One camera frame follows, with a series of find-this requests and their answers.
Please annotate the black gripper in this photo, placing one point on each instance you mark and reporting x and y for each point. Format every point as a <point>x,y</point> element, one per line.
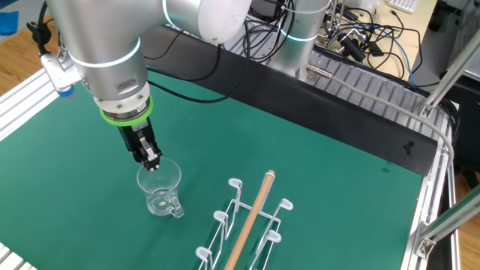
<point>133,138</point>

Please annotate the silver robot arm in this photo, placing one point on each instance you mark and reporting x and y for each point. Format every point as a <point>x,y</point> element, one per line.
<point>105,45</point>

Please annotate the green table mat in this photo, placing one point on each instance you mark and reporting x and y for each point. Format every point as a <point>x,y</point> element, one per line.
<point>187,180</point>

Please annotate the black table mat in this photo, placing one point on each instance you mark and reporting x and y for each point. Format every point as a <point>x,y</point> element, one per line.
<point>300,105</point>

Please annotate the black control box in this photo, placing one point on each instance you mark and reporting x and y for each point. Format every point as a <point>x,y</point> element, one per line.
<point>268,7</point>

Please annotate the white computer keyboard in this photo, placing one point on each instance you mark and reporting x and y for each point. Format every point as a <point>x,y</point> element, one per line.
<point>403,5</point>

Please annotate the beige desk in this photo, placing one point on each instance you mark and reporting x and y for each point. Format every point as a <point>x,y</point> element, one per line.
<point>420,37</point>

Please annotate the black cabinet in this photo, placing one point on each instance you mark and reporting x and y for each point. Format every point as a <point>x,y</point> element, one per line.
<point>468,123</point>

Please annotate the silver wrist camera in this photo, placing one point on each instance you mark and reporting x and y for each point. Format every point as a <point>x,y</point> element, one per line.
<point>56,71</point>

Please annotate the aluminium frame post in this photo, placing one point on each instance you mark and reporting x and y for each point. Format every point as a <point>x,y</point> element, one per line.
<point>450,75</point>
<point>450,221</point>

